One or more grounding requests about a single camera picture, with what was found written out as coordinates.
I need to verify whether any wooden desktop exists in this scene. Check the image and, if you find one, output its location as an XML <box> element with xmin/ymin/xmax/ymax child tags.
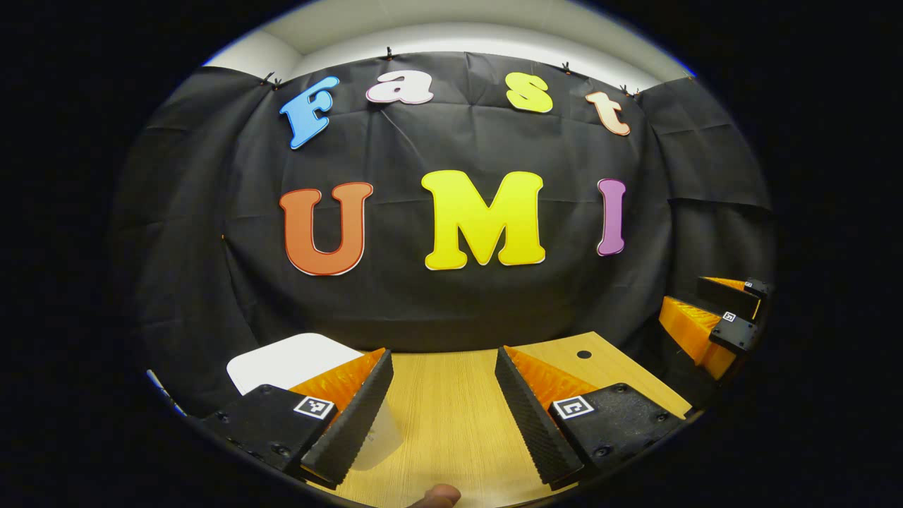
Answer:
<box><xmin>310</xmin><ymin>332</ymin><xmax>693</xmax><ymax>508</ymax></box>

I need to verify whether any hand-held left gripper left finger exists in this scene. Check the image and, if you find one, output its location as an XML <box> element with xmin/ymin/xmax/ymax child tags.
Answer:
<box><xmin>200</xmin><ymin>347</ymin><xmax>394</xmax><ymax>488</ymax></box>

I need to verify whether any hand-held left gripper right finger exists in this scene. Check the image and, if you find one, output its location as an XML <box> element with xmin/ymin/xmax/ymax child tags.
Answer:
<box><xmin>493</xmin><ymin>345</ymin><xmax>686</xmax><ymax>488</ymax></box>

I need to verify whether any white desktop garbage bin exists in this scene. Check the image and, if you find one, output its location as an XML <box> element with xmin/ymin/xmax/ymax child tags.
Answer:
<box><xmin>226</xmin><ymin>333</ymin><xmax>404</xmax><ymax>471</ymax></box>

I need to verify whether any black backdrop cloth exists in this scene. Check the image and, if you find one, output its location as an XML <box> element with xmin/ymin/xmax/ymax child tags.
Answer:
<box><xmin>109</xmin><ymin>51</ymin><xmax>777</xmax><ymax>417</ymax></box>

